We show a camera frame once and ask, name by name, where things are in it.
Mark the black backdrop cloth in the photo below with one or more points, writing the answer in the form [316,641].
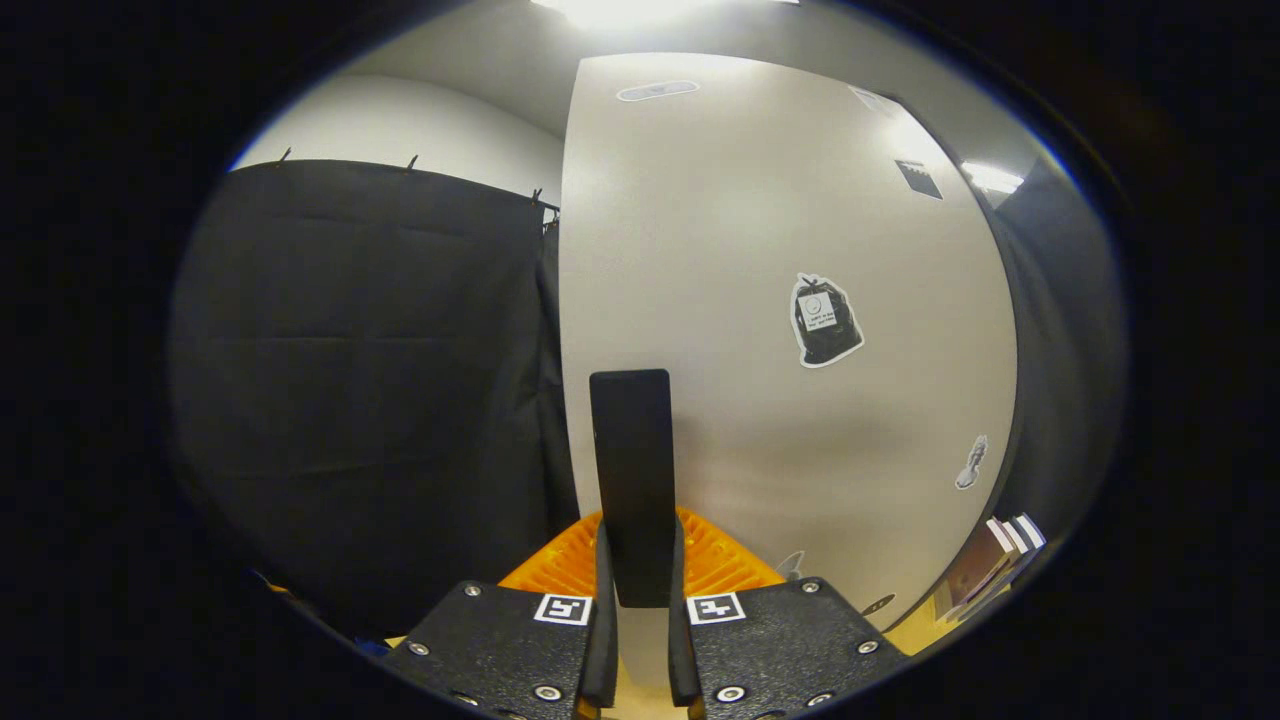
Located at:
[350,400]

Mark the ceiling light panel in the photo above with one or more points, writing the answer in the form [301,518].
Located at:
[992,178]
[640,10]

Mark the light grey cabinet door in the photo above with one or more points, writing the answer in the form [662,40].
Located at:
[750,250]

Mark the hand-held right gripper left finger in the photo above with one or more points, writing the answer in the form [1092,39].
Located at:
[500,650]

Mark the white spine book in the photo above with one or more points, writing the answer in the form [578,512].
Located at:
[1012,545]

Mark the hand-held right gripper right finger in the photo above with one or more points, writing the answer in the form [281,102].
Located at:
[780,650]

